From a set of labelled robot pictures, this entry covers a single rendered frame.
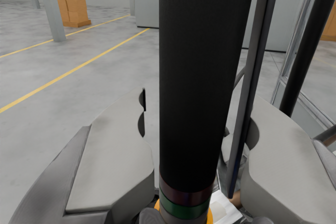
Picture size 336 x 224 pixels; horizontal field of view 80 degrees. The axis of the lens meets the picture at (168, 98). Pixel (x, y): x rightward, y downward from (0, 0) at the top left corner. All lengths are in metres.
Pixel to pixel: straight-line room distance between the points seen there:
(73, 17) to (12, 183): 6.87
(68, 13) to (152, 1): 3.07
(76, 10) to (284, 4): 6.49
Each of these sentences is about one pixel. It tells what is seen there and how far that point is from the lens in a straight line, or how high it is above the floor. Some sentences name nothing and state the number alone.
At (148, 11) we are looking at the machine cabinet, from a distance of 7.72.
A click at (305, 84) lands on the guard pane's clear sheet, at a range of 1.41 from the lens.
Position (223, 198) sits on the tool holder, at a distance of 0.21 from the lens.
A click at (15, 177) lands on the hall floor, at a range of 2.39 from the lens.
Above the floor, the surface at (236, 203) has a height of 1.39.
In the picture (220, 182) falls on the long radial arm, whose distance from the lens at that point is 0.56.
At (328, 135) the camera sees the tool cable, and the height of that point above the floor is 1.41.
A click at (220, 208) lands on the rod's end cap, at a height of 1.40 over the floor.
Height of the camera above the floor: 1.57
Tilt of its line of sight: 31 degrees down
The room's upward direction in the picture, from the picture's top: 1 degrees clockwise
